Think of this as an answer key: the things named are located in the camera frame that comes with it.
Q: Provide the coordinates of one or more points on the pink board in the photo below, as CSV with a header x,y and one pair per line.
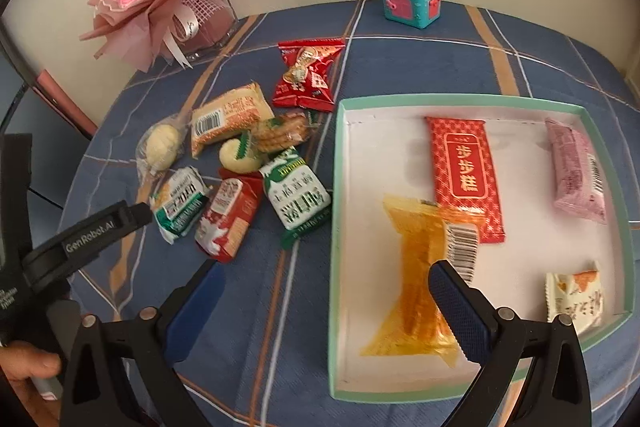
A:
x,y
60,102

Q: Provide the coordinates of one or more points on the green-rimmed white tray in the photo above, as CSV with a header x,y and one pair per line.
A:
x,y
380,147

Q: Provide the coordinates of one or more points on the person's left hand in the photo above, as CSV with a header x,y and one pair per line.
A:
x,y
25,362

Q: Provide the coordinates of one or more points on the green white corn snack packet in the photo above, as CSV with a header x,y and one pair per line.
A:
x,y
180,204

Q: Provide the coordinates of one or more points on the beige bread packet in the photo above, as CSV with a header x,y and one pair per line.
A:
x,y
230,114

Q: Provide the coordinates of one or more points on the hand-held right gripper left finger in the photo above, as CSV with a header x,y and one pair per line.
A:
x,y
197,312

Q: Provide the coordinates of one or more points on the clear cracker packet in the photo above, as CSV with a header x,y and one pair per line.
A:
x,y
280,132

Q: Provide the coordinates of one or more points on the blue plaid tablecloth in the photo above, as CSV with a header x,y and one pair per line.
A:
x,y
280,307

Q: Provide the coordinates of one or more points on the small white round pastry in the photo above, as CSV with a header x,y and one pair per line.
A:
x,y
235,154

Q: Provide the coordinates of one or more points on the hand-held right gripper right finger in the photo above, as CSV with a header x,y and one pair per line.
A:
x,y
455,307

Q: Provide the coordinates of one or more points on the dark green white biscuit packet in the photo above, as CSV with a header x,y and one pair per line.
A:
x,y
295,197

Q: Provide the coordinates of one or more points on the long red cake packet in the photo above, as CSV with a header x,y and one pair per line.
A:
x,y
465,177

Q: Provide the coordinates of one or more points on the beige peach pastry packet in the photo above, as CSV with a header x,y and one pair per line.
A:
x,y
575,297

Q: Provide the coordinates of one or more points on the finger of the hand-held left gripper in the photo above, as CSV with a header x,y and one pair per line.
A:
x,y
90,242

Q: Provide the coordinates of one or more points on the large white round pastry packet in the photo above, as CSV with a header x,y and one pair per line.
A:
x,y
162,144

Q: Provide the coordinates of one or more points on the clear square vase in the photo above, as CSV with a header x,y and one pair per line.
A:
x,y
210,27

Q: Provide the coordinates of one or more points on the orange cake packet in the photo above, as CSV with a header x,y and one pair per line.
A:
x,y
415,277

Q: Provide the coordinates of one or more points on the pink snack packet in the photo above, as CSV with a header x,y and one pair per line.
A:
x,y
575,172

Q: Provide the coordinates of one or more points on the red milk biscuit packet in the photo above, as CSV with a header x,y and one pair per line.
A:
x,y
227,217

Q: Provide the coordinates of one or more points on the red candy packet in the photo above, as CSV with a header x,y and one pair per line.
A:
x,y
307,74

